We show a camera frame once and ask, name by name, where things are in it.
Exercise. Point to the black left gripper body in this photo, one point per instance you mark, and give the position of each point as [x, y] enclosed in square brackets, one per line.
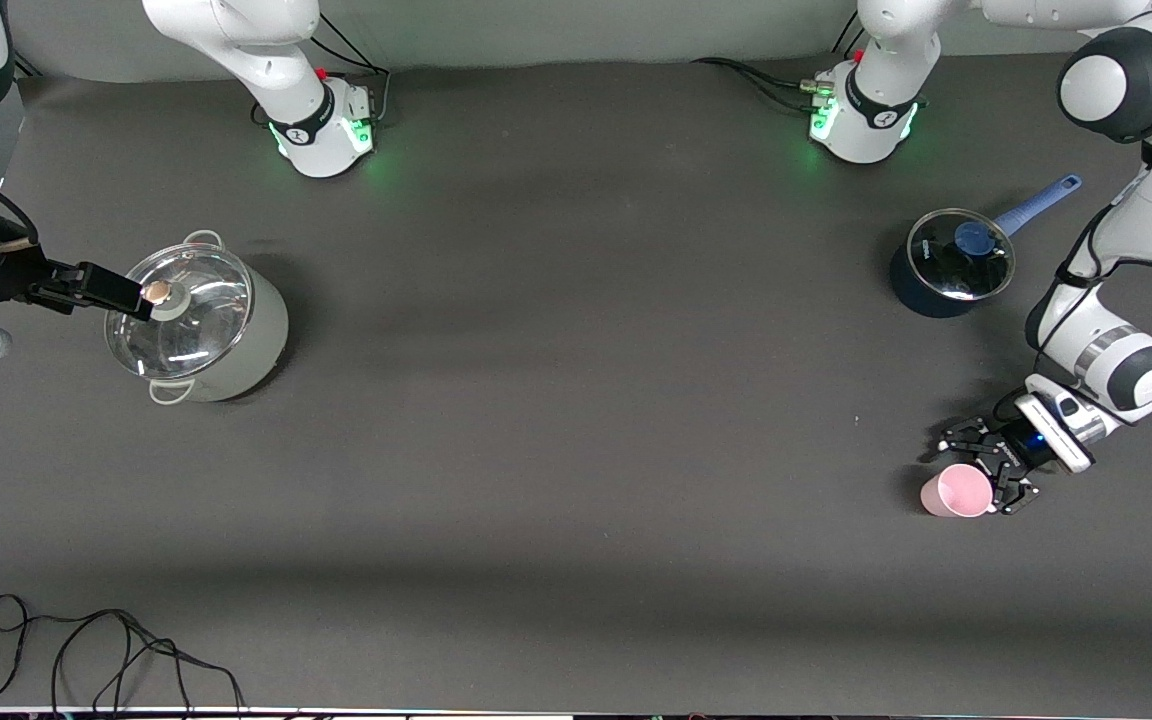
[1010, 447]

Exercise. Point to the pink plastic cup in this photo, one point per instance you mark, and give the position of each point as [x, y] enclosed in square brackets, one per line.
[956, 492]

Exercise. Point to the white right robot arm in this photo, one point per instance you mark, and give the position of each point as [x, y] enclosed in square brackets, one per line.
[266, 60]

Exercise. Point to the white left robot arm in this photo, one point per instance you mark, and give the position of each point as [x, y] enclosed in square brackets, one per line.
[1116, 360]

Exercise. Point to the dark blue saucepan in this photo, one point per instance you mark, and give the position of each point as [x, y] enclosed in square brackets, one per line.
[921, 298]

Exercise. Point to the pale green stock pot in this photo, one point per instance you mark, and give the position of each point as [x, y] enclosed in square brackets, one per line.
[266, 330]

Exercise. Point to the glass lid with blue knob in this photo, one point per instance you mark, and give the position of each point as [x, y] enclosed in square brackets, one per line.
[946, 270]

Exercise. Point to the dark grey table mat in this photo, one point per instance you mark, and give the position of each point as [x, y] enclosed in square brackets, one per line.
[576, 400]

